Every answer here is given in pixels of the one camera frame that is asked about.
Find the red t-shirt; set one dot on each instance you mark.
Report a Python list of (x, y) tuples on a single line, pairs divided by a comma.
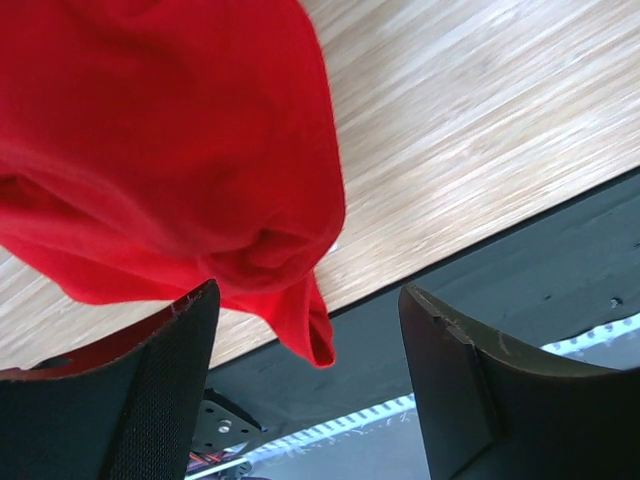
[(150, 146)]

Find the white slotted cable duct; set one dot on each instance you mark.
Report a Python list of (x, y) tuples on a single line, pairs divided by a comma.
[(612, 345)]

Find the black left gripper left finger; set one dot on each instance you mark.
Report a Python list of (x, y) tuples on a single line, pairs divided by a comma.
[(122, 407)]

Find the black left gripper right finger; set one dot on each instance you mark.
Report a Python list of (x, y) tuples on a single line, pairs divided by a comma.
[(493, 407)]

